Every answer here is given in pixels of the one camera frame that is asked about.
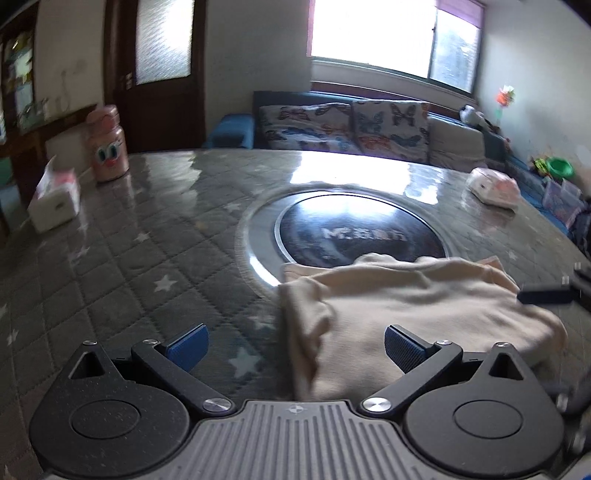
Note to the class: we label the small stuffed toys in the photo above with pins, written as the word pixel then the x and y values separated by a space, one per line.
pixel 538 166

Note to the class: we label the pink cartoon bottle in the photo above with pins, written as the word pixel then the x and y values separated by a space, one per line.
pixel 108 147

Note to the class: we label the cream garment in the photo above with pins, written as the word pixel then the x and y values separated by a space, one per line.
pixel 415 300

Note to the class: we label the white black plush toy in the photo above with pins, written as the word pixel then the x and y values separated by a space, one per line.
pixel 473 117

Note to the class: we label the blue sofa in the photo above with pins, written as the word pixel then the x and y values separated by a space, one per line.
pixel 231 131

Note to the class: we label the wide butterfly print cushion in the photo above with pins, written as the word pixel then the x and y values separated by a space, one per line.
pixel 309 127

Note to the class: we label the colourful pinwheel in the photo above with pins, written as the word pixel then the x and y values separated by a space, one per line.
pixel 505 96

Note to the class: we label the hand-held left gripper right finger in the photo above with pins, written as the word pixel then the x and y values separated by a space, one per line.
pixel 405 348

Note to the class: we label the white tissue box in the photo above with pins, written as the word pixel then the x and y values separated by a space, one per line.
pixel 55 203

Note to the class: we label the dark wooden side table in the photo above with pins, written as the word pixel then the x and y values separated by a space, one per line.
pixel 69 117

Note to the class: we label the plain grey cushion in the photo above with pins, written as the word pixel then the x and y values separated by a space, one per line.
pixel 457 141

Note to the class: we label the round black hotplate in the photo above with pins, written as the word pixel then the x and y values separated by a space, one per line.
pixel 346 230

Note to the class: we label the clear plastic storage box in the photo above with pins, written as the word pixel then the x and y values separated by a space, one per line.
pixel 561 201

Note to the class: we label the dark wooden glass door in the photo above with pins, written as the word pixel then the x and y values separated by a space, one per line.
pixel 161 110

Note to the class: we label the green bowl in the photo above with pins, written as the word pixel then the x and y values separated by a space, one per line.
pixel 559 167

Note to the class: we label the wooden shelf cabinet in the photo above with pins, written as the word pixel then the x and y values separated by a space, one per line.
pixel 18 69

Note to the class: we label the pink white tissue pack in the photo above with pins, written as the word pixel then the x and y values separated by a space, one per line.
pixel 494 189

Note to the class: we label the square butterfly print cushion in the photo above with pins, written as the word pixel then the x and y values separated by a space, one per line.
pixel 392 129

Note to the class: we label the window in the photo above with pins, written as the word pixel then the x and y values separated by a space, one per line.
pixel 369 32

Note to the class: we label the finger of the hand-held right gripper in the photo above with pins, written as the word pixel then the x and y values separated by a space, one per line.
pixel 579 424
pixel 542 295

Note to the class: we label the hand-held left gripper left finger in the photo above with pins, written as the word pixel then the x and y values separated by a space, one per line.
pixel 187 346

